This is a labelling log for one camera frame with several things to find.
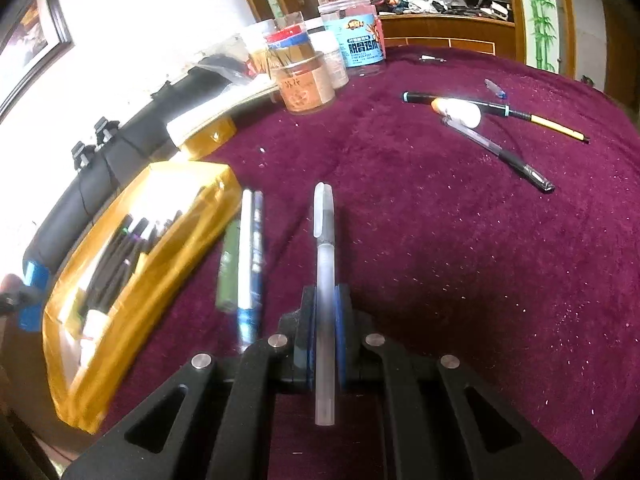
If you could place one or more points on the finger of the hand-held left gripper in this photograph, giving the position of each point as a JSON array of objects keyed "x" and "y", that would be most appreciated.
[{"x": 11, "y": 302}]

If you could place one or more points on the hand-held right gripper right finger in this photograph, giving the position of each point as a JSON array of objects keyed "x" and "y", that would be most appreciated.
[{"x": 342, "y": 340}]

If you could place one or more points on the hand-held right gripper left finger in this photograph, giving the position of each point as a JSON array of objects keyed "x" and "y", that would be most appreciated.
[{"x": 306, "y": 340}]

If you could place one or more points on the frosted grey pen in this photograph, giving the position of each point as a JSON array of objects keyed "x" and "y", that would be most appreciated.
[{"x": 325, "y": 270}]

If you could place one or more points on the green rectangular lighter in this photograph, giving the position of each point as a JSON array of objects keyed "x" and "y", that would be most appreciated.
[{"x": 227, "y": 270}]

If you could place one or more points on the white pen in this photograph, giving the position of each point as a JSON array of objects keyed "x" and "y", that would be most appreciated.
[{"x": 246, "y": 250}]

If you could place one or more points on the blue pen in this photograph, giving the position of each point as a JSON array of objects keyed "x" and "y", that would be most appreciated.
[{"x": 257, "y": 240}]

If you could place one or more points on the bunch of black markers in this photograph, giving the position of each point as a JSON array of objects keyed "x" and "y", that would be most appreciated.
[{"x": 115, "y": 260}]

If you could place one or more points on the maroon velvet tablecloth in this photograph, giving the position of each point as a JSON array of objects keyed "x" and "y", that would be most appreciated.
[{"x": 450, "y": 260}]

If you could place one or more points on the black padded bar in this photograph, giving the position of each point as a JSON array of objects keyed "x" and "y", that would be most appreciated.
[{"x": 125, "y": 155}]

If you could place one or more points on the small yellow box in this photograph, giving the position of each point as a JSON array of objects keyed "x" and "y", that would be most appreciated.
[{"x": 210, "y": 140}]

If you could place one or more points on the paper booklet stack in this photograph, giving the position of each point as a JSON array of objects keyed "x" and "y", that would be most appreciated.
[{"x": 210, "y": 112}]

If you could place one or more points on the clear gel pen black grip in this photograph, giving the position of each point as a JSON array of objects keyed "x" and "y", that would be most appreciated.
[{"x": 520, "y": 165}]

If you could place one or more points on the orange jar with red lid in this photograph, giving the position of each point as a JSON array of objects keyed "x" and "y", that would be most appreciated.
[{"x": 302, "y": 90}]

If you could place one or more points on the white glue bottle orange cap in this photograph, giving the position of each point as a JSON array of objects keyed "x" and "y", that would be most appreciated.
[{"x": 460, "y": 111}]

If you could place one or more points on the small white jar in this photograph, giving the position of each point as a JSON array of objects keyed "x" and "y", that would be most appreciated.
[{"x": 336, "y": 62}]

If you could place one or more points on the black pen with yellow end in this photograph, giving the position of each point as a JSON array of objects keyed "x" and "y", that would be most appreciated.
[{"x": 515, "y": 114}]

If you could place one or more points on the clear jar with blue label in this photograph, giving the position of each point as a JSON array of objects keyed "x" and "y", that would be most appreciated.
[{"x": 357, "y": 45}]

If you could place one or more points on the small black silver pen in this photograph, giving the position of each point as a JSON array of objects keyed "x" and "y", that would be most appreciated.
[{"x": 432, "y": 58}]

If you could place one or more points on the wooden mirror cabinet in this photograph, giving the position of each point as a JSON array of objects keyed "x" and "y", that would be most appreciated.
[{"x": 450, "y": 35}]

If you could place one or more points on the bamboo painted panel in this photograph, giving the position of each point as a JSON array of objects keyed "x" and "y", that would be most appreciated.
[{"x": 537, "y": 20}]

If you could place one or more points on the framed wall picture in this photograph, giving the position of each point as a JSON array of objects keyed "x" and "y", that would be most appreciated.
[{"x": 60, "y": 25}]

